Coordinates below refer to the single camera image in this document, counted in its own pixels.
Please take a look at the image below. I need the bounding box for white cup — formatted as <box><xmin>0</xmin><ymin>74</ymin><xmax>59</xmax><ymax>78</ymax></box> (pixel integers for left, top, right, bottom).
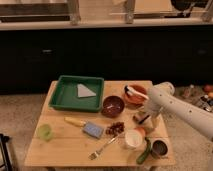
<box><xmin>124</xmin><ymin>129</ymin><xmax>143</xmax><ymax>149</ymax></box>

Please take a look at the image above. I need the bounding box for black stand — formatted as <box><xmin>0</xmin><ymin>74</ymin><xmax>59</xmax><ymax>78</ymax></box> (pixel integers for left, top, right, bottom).
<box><xmin>0</xmin><ymin>133</ymin><xmax>13</xmax><ymax>171</ymax></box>

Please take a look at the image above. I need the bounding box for wooden table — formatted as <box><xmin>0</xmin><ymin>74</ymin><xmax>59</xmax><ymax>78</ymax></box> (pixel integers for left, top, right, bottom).
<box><xmin>24</xmin><ymin>80</ymin><xmax>177</xmax><ymax>171</ymax></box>

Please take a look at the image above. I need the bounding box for blue sponge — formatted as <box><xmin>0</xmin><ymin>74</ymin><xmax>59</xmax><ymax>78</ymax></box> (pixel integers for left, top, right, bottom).
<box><xmin>83</xmin><ymin>122</ymin><xmax>104</xmax><ymax>139</ymax></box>

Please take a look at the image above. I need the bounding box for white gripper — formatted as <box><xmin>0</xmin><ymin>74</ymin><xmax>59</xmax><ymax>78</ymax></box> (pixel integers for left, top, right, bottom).
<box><xmin>144</xmin><ymin>101</ymin><xmax>163</xmax><ymax>130</ymax></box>

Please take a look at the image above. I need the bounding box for small green cup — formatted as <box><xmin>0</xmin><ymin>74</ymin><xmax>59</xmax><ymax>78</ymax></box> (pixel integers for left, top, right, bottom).
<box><xmin>36</xmin><ymin>124</ymin><xmax>53</xmax><ymax>141</ymax></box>

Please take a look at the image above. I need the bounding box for orange bowl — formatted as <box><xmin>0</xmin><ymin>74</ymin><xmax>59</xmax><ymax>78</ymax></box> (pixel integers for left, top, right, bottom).
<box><xmin>123</xmin><ymin>84</ymin><xmax>147</xmax><ymax>105</ymax></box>

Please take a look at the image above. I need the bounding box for brown nut cluster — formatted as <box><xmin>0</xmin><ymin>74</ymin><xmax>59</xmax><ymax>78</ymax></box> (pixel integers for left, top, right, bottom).
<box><xmin>105</xmin><ymin>122</ymin><xmax>125</xmax><ymax>136</ymax></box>

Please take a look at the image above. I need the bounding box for metal cup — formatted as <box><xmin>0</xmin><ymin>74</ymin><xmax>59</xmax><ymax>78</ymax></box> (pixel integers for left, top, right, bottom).
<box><xmin>151</xmin><ymin>140</ymin><xmax>168</xmax><ymax>159</ymax></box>

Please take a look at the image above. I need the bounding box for brown and black eraser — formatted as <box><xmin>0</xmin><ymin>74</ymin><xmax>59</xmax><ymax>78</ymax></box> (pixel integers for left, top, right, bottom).
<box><xmin>133</xmin><ymin>112</ymin><xmax>150</xmax><ymax>125</ymax></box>

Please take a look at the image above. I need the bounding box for red tomato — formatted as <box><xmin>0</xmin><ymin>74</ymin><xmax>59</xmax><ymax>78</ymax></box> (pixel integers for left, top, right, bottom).
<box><xmin>135</xmin><ymin>127</ymin><xmax>146</xmax><ymax>137</ymax></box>

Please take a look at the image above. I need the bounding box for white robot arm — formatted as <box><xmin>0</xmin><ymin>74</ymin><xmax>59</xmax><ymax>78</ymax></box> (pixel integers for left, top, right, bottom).
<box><xmin>144</xmin><ymin>82</ymin><xmax>213</xmax><ymax>142</ymax></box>

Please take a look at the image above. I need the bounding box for silver fork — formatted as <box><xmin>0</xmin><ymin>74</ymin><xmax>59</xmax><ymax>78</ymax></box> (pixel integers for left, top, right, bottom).
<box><xmin>88</xmin><ymin>135</ymin><xmax>120</xmax><ymax>160</ymax></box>

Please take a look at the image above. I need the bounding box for green plastic tray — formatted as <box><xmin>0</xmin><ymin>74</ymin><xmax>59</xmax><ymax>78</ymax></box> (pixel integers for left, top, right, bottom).
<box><xmin>49</xmin><ymin>75</ymin><xmax>104</xmax><ymax>112</ymax></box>

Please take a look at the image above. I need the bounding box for dark red bowl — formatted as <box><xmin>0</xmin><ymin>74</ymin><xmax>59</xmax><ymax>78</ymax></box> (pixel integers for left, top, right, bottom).
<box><xmin>101</xmin><ymin>96</ymin><xmax>125</xmax><ymax>118</ymax></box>

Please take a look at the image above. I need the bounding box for green cucumber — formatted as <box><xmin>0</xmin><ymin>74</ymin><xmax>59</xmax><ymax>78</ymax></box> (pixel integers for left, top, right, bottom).
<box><xmin>136</xmin><ymin>138</ymin><xmax>151</xmax><ymax>164</ymax></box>

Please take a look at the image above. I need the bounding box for grey triangular cloth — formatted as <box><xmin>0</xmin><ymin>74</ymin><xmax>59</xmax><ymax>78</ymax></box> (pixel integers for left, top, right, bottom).
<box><xmin>77</xmin><ymin>84</ymin><xmax>96</xmax><ymax>98</ymax></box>

